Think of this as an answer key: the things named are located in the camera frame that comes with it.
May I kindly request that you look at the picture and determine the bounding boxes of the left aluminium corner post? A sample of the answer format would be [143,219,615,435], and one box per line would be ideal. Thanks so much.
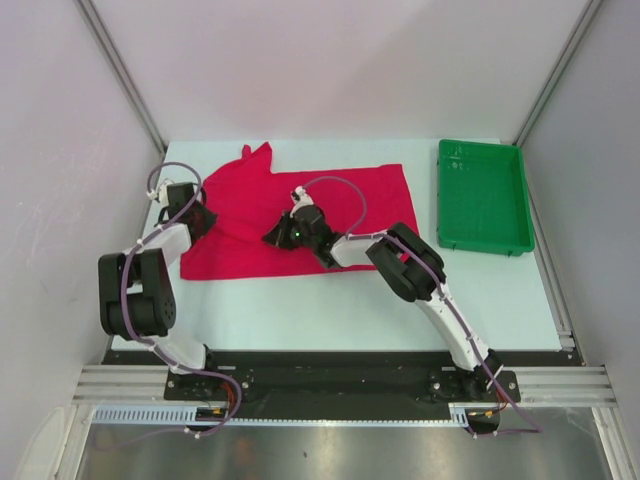
[74,0,168,158]

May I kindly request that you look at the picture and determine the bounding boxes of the red t-shirt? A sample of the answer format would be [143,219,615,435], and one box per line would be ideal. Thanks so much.
[180,143,418,281]

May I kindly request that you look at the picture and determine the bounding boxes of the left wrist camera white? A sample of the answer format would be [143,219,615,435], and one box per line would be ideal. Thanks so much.
[146,184,169,206]

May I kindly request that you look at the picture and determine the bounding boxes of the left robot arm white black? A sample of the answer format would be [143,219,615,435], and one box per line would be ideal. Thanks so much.
[98,181,221,400]

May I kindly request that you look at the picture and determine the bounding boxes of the aluminium corner post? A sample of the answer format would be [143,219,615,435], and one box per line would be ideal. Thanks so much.
[74,0,168,158]
[512,0,607,147]

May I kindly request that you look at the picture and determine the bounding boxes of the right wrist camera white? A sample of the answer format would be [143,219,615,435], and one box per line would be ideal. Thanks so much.
[290,186,314,210]

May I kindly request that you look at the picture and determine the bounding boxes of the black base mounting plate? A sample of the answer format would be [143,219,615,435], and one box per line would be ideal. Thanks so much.
[102,349,581,403]

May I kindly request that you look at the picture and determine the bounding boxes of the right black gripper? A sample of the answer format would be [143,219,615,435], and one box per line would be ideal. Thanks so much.
[263,211,317,251]

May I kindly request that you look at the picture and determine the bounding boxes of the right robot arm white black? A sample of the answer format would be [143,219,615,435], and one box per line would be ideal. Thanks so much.
[262,205,503,401]

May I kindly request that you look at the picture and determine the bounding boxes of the green plastic tray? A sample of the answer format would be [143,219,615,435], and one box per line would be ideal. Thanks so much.
[437,139,535,257]

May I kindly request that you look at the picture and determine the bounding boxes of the right aluminium corner post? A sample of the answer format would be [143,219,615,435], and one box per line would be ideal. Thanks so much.
[512,0,607,147]

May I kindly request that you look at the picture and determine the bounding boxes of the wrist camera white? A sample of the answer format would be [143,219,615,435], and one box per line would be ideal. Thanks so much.
[146,184,169,206]
[290,186,314,210]

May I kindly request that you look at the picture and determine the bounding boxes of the slotted cable duct grey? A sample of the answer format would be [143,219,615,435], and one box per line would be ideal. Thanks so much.
[93,405,468,428]

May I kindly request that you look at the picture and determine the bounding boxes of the aluminium frame rail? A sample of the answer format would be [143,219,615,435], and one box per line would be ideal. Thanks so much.
[74,365,617,408]

